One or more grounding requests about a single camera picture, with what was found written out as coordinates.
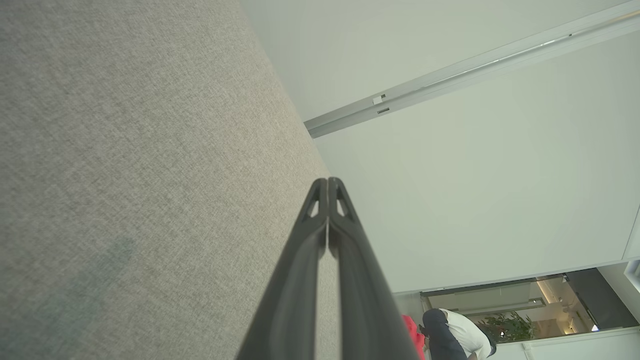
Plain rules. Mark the grey fabric sofa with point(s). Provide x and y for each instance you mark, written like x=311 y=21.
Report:
x=125 y=175

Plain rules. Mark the silver ceiling track rail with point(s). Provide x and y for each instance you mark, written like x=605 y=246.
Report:
x=450 y=80

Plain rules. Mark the person in white shirt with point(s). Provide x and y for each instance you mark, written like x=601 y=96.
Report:
x=465 y=335

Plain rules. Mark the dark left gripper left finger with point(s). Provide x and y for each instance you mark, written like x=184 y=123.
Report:
x=290 y=305

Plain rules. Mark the green potted plant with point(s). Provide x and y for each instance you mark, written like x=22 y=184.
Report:
x=510 y=327

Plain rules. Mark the interior glass window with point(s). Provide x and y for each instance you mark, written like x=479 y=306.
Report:
x=500 y=297

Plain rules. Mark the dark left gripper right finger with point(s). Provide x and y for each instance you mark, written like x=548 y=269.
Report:
x=367 y=310

